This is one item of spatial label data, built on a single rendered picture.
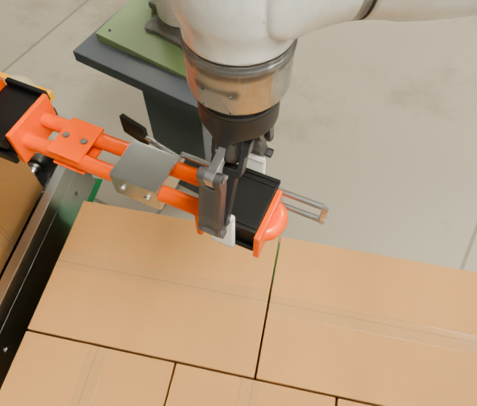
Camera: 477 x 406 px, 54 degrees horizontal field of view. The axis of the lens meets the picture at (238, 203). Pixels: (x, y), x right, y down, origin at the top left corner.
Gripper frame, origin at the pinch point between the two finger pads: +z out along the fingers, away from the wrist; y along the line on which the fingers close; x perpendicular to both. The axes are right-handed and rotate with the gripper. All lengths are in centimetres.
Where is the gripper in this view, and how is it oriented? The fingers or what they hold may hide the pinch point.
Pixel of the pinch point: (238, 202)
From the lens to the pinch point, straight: 57.9
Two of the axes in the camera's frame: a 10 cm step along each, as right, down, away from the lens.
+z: 0.0, 5.2, 8.6
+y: -4.2, 7.8, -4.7
